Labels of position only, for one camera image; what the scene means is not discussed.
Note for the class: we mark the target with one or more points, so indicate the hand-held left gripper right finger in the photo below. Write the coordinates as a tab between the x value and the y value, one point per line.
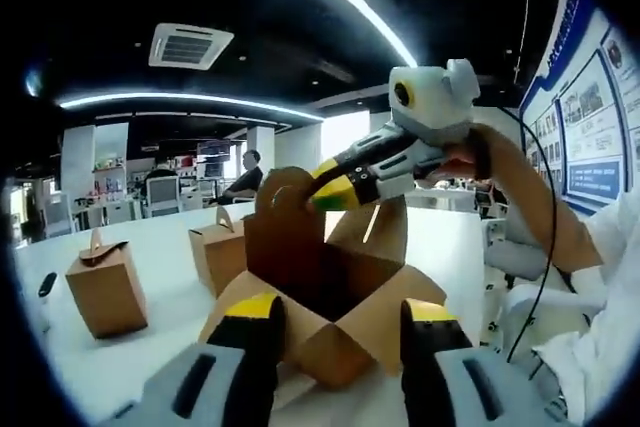
445	372

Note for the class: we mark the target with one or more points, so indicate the person's white garment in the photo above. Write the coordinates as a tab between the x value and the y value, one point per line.
600	347

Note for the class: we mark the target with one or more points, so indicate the white mesh chair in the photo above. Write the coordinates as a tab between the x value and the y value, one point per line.
162	197

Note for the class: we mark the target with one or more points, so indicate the person's right hand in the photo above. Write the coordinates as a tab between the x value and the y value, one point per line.
460	162

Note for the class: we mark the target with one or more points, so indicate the straight ceiling light strip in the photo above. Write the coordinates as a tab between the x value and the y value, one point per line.
190	98

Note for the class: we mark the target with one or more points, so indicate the long curved ceiling light strip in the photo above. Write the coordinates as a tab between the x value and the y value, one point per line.
360	2

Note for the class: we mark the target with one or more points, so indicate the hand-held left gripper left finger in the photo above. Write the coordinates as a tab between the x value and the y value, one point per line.
240	362

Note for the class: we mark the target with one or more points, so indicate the white device with black top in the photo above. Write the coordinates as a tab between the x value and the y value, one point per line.
47	292

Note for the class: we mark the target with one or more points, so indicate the ceiling air conditioner unit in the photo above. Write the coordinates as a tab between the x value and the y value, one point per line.
190	47

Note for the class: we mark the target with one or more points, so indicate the blue white wall poster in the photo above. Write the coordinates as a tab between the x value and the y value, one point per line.
585	122

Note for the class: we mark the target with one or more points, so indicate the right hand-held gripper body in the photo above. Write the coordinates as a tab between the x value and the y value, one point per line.
430	102

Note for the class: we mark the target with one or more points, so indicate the brown paper box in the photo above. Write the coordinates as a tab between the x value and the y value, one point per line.
350	337
107	297
220	257

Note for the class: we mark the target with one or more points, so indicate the background display shelves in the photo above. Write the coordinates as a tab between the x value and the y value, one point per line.
110	182

